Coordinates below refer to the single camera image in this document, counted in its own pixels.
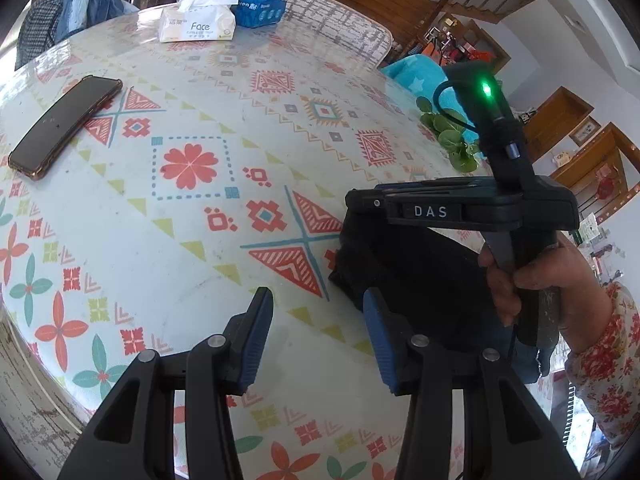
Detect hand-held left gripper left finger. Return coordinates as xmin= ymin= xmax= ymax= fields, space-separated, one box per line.
xmin=57 ymin=286 xmax=275 ymax=480

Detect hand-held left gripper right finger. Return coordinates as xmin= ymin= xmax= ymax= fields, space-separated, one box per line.
xmin=363 ymin=287 xmax=581 ymax=480

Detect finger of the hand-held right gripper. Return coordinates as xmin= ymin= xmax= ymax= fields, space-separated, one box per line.
xmin=345 ymin=178 xmax=496 ymax=219

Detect dark pants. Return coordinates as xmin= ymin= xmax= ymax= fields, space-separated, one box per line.
xmin=327 ymin=205 xmax=553 ymax=386

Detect person's right forearm floral sleeve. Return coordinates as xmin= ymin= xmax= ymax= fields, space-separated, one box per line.
xmin=565 ymin=281 xmax=640 ymax=452

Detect person's right hand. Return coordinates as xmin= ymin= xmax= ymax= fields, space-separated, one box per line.
xmin=477 ymin=236 xmax=614 ymax=357

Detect green leafy plant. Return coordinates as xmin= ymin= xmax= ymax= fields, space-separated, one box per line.
xmin=416 ymin=96 xmax=482 ymax=174

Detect patterned tablecloth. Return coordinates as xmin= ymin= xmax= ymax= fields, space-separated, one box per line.
xmin=0 ymin=0 xmax=506 ymax=480

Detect teal star-print blanket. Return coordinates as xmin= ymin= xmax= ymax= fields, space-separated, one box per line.
xmin=381 ymin=54 xmax=482 ymax=147

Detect grey patterned chair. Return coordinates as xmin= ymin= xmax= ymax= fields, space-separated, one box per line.
xmin=281 ymin=0 xmax=394 ymax=69

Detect blue tissue pack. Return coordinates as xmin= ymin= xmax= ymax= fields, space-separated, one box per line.
xmin=234 ymin=0 xmax=287 ymax=29

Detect white tissue pack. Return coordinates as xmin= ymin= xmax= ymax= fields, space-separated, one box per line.
xmin=158 ymin=0 xmax=236 ymax=44

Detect black smartphone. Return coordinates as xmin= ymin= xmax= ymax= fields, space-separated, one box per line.
xmin=7 ymin=74 xmax=124 ymax=181

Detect chair draped with jackets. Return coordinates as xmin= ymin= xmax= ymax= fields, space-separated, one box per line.
xmin=14 ymin=0 xmax=138 ymax=72

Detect wooden wall shelf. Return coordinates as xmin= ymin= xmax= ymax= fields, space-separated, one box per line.
xmin=520 ymin=85 xmax=640 ymax=228

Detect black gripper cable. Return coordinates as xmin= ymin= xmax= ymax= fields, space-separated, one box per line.
xmin=432 ymin=80 xmax=482 ymax=134

